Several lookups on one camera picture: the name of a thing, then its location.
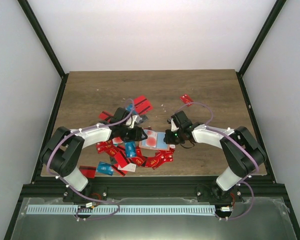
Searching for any white card red circle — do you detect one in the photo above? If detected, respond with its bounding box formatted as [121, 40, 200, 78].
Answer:
[145, 130, 158, 148]

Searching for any pink card holder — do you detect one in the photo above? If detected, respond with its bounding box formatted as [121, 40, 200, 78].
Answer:
[139, 129, 176, 151]

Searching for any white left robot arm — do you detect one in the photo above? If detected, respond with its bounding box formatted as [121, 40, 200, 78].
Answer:
[39, 107, 148, 202]

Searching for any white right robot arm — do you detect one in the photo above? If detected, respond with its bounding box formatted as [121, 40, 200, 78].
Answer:
[164, 111, 267, 202]

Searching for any blue card in pile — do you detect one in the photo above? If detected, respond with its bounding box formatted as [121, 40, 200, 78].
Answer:
[124, 141, 137, 158]

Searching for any red striped card left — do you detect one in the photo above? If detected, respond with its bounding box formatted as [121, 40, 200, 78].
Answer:
[98, 111, 113, 121]

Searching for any black VIP card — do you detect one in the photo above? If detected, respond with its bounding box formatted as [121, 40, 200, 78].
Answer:
[139, 115, 149, 124]

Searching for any small red card far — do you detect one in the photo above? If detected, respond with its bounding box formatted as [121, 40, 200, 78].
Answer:
[179, 94, 194, 107]

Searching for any blue card near edge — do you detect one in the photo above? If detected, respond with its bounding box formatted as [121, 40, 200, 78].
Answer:
[96, 161, 114, 176]

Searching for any red card near edge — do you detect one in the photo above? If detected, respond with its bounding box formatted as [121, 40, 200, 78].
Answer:
[79, 165, 97, 179]

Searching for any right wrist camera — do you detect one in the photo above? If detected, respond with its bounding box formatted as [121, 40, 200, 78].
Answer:
[167, 118, 179, 132]

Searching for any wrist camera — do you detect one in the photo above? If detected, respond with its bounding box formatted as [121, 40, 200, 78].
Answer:
[125, 115, 140, 129]
[167, 118, 179, 132]

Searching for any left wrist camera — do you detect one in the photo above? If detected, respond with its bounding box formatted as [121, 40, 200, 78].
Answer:
[125, 115, 140, 129]

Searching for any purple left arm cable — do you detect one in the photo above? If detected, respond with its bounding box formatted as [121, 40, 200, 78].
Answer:
[46, 98, 135, 221]

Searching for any light blue slotted cable duct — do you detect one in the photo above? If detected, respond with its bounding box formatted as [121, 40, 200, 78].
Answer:
[25, 204, 216, 216]

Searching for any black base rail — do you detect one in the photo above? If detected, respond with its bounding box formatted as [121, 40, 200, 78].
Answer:
[22, 174, 286, 203]

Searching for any black frame post left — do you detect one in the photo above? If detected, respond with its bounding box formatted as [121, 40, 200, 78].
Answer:
[17, 0, 66, 79]

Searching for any black frame post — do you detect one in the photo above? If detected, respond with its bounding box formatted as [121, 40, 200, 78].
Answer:
[237, 0, 287, 76]
[17, 0, 66, 79]

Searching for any black frame post right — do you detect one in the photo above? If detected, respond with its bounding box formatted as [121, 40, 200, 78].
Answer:
[237, 0, 287, 76]

